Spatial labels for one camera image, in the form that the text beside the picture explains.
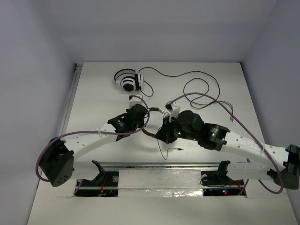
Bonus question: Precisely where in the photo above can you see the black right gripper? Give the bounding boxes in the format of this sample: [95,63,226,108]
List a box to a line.
[155,114,198,143]

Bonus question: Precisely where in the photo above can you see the thin black headphone cable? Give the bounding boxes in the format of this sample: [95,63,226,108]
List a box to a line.
[156,110,183,161]

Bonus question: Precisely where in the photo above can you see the brown silver headphones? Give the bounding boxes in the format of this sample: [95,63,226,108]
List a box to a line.
[142,107,165,138]

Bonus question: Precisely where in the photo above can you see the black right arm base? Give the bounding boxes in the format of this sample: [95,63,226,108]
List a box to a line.
[200,160,247,197]

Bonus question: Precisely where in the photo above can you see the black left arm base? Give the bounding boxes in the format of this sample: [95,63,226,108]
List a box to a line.
[74,160,119,197]

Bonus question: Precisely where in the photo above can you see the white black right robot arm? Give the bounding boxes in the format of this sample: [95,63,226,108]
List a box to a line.
[154,110,300,190]

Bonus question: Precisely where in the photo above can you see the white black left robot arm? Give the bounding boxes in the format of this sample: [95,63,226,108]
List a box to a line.
[37,104,149,187]

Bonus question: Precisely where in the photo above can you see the white black headphones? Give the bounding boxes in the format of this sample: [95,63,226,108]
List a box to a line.
[114,68,145,92]

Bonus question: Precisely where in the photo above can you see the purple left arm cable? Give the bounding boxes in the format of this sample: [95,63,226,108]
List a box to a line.
[35,95,150,186]

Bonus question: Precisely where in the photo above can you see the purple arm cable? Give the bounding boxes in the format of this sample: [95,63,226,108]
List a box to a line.
[35,95,150,186]
[168,93,285,194]

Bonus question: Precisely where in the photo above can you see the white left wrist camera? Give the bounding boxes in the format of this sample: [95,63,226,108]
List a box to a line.
[129,95,143,109]

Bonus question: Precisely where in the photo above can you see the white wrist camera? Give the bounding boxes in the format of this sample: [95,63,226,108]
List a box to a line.
[129,95,143,109]
[165,101,180,122]

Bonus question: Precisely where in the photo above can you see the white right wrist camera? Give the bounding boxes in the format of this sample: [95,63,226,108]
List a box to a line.
[165,101,180,122]

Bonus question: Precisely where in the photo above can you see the aluminium front rail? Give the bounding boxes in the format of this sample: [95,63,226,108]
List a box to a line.
[75,161,223,169]

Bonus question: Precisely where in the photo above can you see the aluminium rail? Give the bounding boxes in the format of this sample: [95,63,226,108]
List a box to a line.
[75,161,223,169]
[58,63,83,135]

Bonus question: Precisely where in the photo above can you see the thick black headphone cable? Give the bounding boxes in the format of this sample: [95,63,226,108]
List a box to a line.
[138,67,235,122]

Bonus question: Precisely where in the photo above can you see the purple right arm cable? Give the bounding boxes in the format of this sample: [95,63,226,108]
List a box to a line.
[168,93,285,194]

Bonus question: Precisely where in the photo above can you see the aluminium left side rail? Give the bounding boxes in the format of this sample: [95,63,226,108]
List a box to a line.
[58,63,83,135]

